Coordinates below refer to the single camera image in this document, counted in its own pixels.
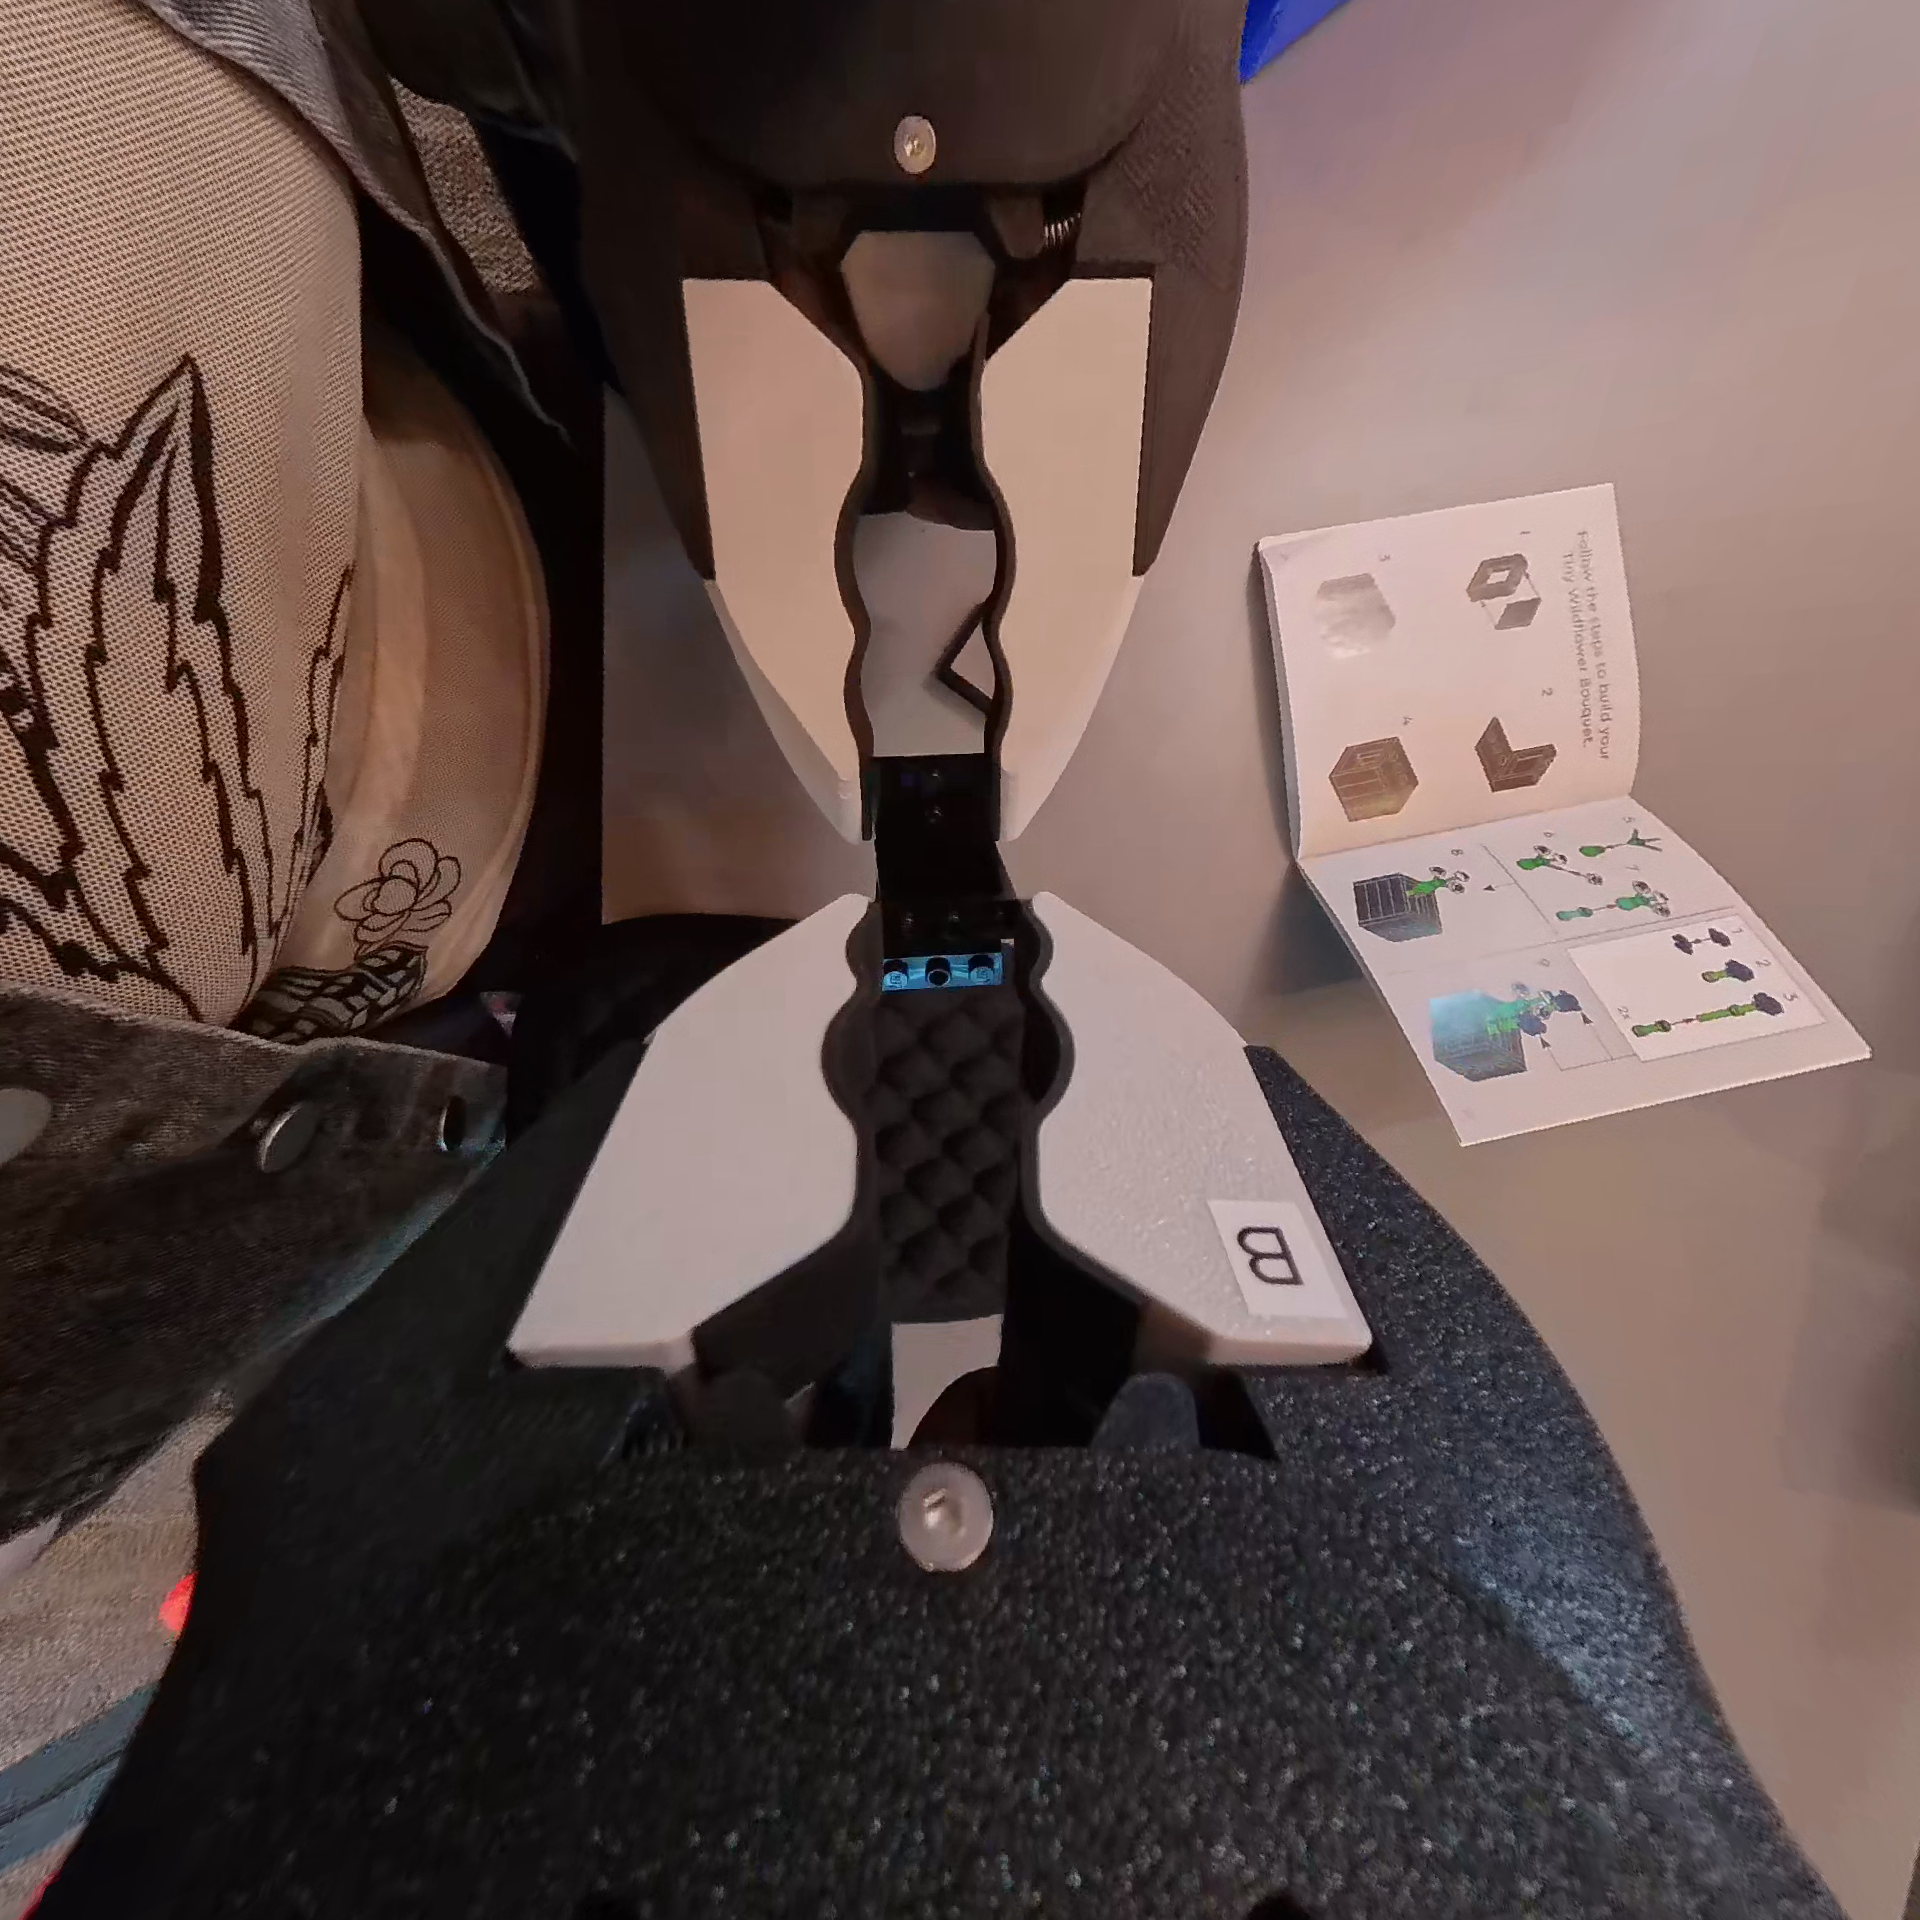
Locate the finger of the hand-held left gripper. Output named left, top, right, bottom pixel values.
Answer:
left=681, top=277, right=881, bottom=839
left=976, top=269, right=1161, bottom=842

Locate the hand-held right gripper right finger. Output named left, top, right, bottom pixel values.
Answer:
left=1024, top=895, right=1376, bottom=1367

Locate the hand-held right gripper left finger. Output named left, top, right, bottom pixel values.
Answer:
left=508, top=895, right=881, bottom=1373

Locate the black lego block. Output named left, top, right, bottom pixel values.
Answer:
left=872, top=756, right=1019, bottom=995

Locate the lego instruction booklet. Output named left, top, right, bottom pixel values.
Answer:
left=1257, top=483, right=1873, bottom=1144

